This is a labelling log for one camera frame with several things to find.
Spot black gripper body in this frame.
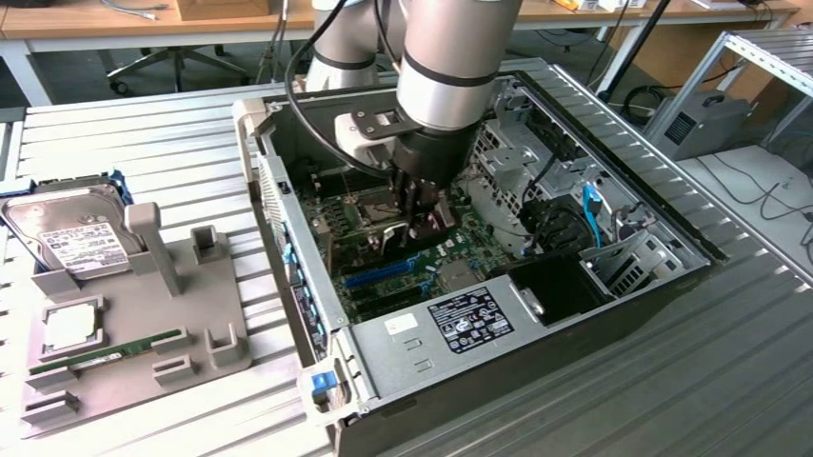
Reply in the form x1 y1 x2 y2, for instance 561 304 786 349
389 126 475 189

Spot graphics card with metal bracket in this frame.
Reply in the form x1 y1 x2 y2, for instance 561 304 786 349
316 202 459 277

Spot CPU socket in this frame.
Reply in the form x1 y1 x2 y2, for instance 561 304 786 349
346 192 400 226

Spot green motherboard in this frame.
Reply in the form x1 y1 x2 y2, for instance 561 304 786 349
294 159 503 325

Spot silver perforated drive cage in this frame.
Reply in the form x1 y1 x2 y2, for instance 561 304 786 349
468 118 601 248

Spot silver chipset heatsink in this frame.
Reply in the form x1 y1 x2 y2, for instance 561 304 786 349
439 263 483 292

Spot blue expansion slot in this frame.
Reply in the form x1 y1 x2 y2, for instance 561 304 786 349
341 260 413 289

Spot silver power supply with label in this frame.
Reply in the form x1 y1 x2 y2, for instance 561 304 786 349
345 275 547 401

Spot open black PC case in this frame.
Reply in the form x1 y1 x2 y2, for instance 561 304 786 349
230 70 731 457

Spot black slanted pole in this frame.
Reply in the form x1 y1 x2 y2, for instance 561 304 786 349
595 0 674 101

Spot white boxes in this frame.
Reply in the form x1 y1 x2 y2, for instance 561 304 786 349
555 0 641 13

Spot grey computer tower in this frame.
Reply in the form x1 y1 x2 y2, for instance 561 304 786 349
659 89 750 161

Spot blue disk carrier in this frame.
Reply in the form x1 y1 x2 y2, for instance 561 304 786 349
0 169 134 206

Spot black office chair base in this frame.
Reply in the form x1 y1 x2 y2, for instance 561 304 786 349
103 45 252 94

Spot brown cardboard box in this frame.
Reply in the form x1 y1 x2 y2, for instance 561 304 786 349
174 0 274 21

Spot grey parts rack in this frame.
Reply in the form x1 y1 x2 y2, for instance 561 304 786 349
17 202 254 429

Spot silver hard disk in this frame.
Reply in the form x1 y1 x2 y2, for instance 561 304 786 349
0 188 142 282

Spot green RAM stick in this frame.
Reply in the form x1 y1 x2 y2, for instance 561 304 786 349
27 330 182 377

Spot CPU chip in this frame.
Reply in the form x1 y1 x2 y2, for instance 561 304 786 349
39 307 102 356

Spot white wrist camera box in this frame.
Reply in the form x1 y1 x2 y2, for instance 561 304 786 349
333 108 420 170

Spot black wire bundle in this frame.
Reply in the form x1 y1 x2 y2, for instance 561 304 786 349
516 197 589 256

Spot blue wire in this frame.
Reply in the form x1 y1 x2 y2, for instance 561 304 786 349
580 183 604 251

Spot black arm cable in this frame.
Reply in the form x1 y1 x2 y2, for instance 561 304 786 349
282 0 394 180

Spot thin hanging cable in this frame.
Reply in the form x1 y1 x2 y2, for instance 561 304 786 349
250 0 290 85

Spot black cable coil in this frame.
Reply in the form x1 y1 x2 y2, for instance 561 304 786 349
624 85 665 118

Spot grey coiled cable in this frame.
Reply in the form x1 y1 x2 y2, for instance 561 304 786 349
99 0 170 20

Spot aluminium frame shelf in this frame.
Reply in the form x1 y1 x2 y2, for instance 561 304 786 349
643 28 813 158

